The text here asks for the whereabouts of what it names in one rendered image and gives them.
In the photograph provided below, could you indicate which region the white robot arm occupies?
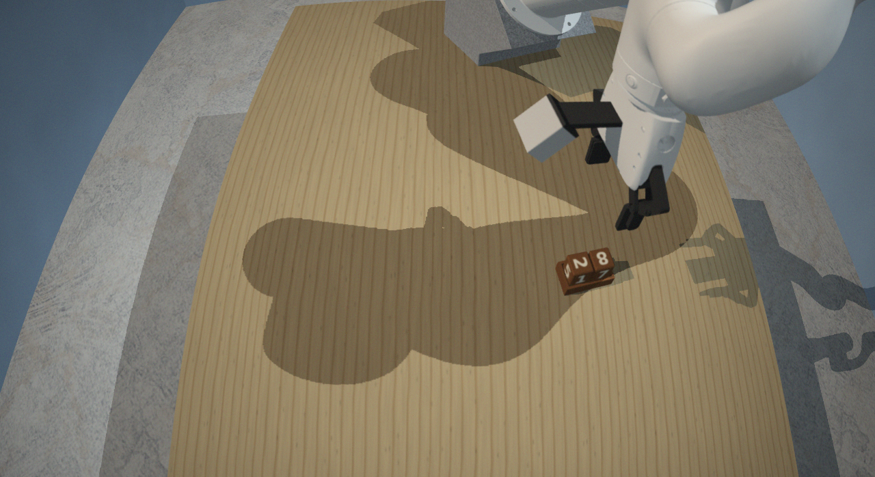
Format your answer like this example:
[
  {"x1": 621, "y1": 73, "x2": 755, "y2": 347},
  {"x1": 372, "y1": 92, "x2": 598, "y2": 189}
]
[{"x1": 500, "y1": 0, "x2": 865, "y2": 163}]

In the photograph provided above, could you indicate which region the brown number cube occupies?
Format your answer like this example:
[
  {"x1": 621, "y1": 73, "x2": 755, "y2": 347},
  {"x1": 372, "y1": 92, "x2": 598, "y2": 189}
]
[
  {"x1": 563, "y1": 251, "x2": 594, "y2": 286},
  {"x1": 588, "y1": 247, "x2": 615, "y2": 281}
]

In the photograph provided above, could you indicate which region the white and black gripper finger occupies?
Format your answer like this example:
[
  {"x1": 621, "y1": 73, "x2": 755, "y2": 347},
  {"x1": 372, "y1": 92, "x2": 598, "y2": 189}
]
[
  {"x1": 615, "y1": 165, "x2": 670, "y2": 231},
  {"x1": 585, "y1": 89, "x2": 611, "y2": 165}
]

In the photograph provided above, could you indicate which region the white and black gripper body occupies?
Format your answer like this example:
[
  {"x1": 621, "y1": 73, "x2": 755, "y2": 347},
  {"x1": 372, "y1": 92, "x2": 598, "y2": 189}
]
[{"x1": 597, "y1": 72, "x2": 686, "y2": 191}]

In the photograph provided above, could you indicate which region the brown wooden tray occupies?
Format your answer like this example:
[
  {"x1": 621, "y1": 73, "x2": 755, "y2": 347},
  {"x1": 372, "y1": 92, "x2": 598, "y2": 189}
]
[{"x1": 555, "y1": 260, "x2": 615, "y2": 296}]

